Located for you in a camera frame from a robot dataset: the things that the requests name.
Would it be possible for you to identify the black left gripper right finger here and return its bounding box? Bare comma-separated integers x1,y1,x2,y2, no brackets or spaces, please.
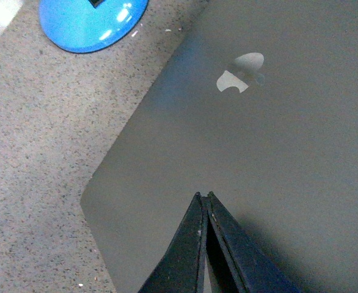
206,192,301,292

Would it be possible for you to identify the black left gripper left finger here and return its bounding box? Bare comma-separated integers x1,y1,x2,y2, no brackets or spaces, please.
139,192,208,293

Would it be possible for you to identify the grey laptop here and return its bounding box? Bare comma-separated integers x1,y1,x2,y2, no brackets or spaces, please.
81,1,358,292

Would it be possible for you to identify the blue desk lamp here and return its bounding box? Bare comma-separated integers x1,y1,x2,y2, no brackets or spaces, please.
38,0,148,53

